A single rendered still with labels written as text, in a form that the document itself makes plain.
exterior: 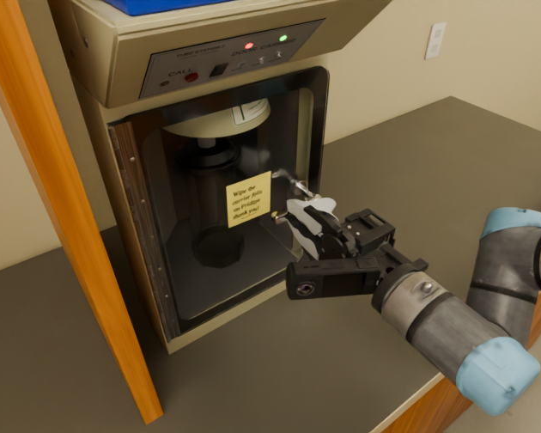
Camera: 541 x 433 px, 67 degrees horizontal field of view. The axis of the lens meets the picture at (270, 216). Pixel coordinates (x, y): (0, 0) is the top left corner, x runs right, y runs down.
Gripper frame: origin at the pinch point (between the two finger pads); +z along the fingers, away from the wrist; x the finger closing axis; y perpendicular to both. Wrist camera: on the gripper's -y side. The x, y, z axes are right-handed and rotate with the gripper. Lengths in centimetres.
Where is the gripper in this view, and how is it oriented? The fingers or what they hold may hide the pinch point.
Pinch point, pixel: (288, 213)
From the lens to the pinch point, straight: 62.0
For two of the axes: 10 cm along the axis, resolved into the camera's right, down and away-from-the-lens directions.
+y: 8.3, -3.6, 4.4
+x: 0.0, -7.7, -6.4
